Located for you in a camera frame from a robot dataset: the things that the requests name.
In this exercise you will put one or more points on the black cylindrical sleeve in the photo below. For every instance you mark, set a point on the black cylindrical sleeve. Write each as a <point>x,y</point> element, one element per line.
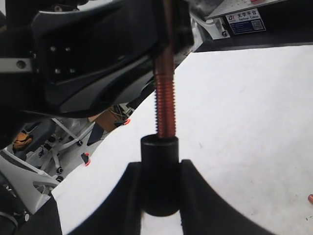
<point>160,169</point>

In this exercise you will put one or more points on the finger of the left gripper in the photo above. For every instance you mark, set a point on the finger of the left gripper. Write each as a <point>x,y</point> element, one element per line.
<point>97,58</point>
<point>183,24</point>

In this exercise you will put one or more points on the orange-red table clamp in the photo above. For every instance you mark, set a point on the orange-red table clamp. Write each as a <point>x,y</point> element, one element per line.
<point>85,158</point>
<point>126,121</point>

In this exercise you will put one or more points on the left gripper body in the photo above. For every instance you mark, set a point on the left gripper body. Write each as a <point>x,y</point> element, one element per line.
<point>17,102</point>

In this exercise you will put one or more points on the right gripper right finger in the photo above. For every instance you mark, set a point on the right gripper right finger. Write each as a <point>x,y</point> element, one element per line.
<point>207,210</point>

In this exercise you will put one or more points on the metal bench with holes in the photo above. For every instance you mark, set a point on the metal bench with holes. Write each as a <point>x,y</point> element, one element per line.
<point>256,17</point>

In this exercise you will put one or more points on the silver-white machine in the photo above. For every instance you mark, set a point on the silver-white machine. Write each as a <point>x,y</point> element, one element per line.
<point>210,25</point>

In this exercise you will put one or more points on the white office chair base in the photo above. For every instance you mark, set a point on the white office chair base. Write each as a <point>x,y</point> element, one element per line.
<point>66,144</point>

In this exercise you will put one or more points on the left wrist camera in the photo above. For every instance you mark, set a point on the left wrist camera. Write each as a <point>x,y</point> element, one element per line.
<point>17,64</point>

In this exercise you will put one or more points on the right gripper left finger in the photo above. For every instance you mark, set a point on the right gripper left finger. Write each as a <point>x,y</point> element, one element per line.
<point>115,203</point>

